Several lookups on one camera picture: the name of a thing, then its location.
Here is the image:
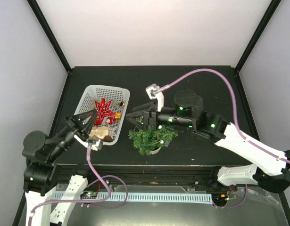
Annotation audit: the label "gold gift ornament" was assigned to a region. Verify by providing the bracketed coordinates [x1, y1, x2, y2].
[115, 113, 122, 120]

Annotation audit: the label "white plastic perforated basket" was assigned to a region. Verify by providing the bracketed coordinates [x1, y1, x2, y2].
[74, 85, 130, 145]

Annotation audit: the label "red star ornament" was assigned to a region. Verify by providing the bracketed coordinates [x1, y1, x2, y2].
[93, 98, 115, 126]

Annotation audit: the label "small green christmas tree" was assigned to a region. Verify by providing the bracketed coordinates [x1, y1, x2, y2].
[128, 126, 178, 155]

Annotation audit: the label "fairy light string white bulbs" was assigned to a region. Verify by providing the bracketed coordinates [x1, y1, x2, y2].
[147, 126, 177, 146]

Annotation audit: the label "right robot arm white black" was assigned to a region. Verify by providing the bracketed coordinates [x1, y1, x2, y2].
[126, 89, 290, 193]

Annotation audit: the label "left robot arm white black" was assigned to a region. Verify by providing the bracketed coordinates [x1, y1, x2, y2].
[22, 109, 97, 226]

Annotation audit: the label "wooden tree slice ornament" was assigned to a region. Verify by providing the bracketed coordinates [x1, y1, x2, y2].
[89, 126, 109, 139]

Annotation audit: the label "white tree pot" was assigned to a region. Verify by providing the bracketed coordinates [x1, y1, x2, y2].
[149, 147, 162, 155]

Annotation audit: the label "santa claus ornament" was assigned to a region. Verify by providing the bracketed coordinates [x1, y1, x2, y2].
[106, 117, 116, 124]

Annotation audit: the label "brown pine cone front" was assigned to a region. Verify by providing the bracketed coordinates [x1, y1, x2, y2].
[103, 135, 113, 143]

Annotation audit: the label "silver star ornament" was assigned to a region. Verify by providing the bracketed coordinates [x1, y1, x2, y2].
[108, 126, 117, 137]

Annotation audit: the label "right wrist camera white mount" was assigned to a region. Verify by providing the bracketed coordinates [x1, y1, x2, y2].
[146, 83, 164, 112]

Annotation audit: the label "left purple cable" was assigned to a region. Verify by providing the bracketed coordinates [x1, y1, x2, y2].
[28, 145, 129, 226]

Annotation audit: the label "purple cable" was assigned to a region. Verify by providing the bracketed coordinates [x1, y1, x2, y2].
[28, 145, 129, 226]
[157, 68, 290, 210]

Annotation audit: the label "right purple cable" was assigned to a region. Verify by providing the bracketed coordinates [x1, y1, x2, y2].
[157, 68, 290, 210]

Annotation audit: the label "light blue slotted cable duct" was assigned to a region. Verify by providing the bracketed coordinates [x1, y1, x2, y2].
[53, 191, 213, 204]

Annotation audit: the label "black frame post left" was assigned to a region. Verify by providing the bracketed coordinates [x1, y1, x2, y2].
[27, 0, 72, 73]

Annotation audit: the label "black frame post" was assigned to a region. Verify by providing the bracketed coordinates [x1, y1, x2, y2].
[234, 0, 282, 71]
[27, 0, 72, 73]

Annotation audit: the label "black frame post right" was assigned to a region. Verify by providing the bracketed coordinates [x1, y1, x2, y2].
[234, 0, 282, 71]

